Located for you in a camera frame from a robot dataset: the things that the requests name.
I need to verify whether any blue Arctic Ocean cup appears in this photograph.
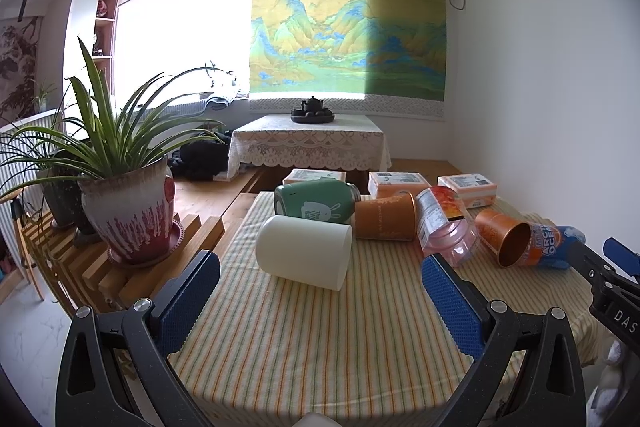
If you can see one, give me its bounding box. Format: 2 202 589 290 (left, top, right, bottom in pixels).
516 222 586 270

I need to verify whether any copper orange cup right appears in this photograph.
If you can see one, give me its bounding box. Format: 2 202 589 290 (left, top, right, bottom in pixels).
474 209 532 268

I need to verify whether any pink plastic cup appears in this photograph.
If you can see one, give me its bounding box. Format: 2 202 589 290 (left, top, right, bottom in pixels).
416 186 477 268

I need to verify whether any orange cup left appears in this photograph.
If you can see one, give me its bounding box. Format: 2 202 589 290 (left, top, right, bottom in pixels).
354 192 418 242

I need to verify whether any white cylindrical cup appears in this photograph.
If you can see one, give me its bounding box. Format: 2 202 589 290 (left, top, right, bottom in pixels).
255 216 352 291

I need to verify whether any wooden slatted bench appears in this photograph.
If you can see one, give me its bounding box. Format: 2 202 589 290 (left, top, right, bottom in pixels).
14 211 224 315

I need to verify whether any tissue pack right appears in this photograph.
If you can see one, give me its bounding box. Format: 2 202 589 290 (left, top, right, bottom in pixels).
437 173 498 209

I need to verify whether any tissue pack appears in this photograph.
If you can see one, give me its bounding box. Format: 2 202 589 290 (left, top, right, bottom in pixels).
282 168 346 185
437 173 498 209
368 172 431 198

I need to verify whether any striped tablecloth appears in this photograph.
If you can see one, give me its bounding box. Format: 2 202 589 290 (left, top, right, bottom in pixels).
167 190 616 423

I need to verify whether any red white flower pot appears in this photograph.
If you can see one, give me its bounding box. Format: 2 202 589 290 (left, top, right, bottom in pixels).
78 156 184 268

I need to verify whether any tissue pack middle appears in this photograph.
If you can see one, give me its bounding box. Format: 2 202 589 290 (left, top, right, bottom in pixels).
368 172 431 198

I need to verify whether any dark small plant pot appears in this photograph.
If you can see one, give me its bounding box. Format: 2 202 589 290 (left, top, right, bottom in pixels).
36 167 90 233

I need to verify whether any tissue pack left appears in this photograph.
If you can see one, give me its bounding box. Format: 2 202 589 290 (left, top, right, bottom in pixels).
282 168 346 185

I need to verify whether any black bag on floor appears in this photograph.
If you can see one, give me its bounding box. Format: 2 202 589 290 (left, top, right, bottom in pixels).
168 131 231 182

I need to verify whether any green spider plant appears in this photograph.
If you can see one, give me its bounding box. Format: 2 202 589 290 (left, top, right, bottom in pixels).
1 41 224 196

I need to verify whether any black teapot set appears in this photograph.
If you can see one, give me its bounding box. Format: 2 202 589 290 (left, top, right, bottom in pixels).
290 96 335 124

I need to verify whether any lace covered low table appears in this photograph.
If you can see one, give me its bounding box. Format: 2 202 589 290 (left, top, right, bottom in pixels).
227 114 392 179

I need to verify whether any landscape painting roller blind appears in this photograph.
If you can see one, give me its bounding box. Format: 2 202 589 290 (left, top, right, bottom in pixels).
248 0 447 119

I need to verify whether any white bookshelf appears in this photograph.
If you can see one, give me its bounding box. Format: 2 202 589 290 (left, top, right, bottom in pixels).
63 0 119 110

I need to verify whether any ink painting wall scroll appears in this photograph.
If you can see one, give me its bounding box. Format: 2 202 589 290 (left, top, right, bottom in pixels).
0 16 41 126

